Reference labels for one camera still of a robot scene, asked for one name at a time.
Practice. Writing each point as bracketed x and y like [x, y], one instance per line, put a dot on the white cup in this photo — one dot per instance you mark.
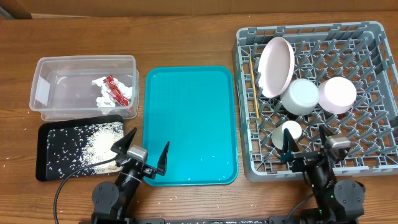
[277, 135]

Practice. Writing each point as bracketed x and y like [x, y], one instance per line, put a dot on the grey dish rack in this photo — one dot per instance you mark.
[358, 51]

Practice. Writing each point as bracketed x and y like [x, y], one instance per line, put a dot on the large white plate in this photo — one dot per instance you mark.
[276, 66]

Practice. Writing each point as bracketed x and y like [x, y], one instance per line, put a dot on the pink bowl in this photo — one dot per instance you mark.
[337, 95]

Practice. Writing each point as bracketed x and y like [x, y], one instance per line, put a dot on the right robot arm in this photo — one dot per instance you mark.
[332, 200]

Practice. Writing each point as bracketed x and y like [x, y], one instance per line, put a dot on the red snack wrapper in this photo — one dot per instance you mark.
[115, 92]

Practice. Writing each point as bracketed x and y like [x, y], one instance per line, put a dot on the teal serving tray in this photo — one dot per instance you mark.
[192, 110]

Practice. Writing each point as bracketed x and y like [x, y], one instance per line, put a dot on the grey bowl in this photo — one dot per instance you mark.
[301, 97]

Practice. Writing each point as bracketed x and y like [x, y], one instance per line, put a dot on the clear plastic bin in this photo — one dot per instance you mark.
[62, 90]

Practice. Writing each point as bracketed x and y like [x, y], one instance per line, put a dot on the pile of rice grains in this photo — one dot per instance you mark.
[74, 147]

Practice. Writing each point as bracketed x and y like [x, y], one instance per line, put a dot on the white napkin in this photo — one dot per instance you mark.
[106, 101]

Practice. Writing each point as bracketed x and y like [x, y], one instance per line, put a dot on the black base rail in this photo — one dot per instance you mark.
[270, 220]

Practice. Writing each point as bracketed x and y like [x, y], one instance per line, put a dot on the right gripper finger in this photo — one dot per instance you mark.
[289, 144]
[324, 133]

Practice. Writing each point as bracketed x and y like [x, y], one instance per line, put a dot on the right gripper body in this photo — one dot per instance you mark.
[320, 173]

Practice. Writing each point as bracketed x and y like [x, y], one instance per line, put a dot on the wooden chopstick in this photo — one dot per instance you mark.
[254, 87]

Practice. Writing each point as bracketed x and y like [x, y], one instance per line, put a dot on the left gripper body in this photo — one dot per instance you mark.
[147, 170]

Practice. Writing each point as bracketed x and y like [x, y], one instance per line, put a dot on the black tray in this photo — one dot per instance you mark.
[41, 160]

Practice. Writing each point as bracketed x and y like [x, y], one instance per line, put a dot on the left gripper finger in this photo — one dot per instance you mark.
[121, 146]
[162, 162]

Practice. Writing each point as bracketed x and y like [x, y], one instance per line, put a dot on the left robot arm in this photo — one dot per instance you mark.
[112, 199]

